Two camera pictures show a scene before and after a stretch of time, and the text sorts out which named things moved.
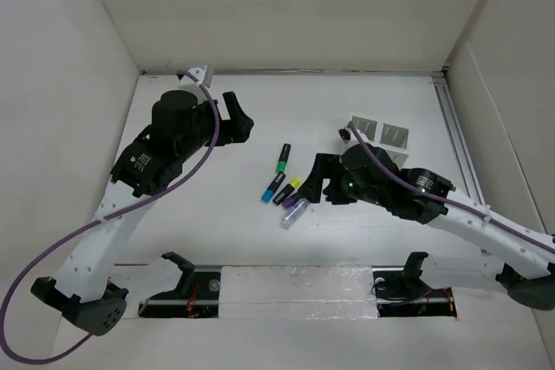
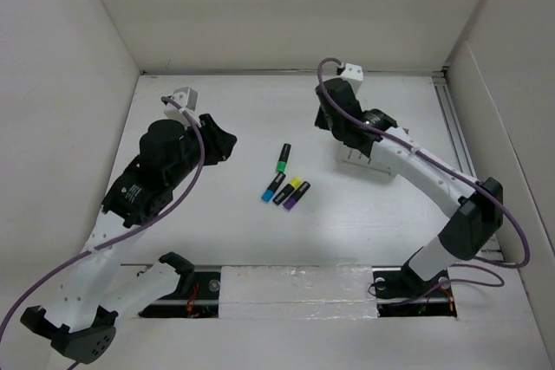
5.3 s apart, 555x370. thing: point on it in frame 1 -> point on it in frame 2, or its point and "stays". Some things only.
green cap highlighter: (282, 162) stays
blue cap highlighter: (268, 194) stays
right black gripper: (326, 165) -> (321, 120)
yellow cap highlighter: (287, 190) stays
